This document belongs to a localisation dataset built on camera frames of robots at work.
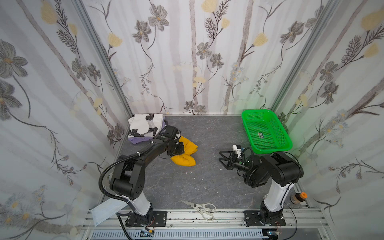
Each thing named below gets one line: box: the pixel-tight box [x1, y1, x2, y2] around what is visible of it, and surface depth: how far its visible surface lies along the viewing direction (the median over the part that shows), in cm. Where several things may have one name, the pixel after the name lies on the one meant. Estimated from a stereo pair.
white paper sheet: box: [91, 198, 128, 227], surface depth 78 cm
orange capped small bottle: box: [290, 192, 308, 205], surface depth 76 cm
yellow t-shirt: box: [171, 136, 198, 167], surface depth 88 cm
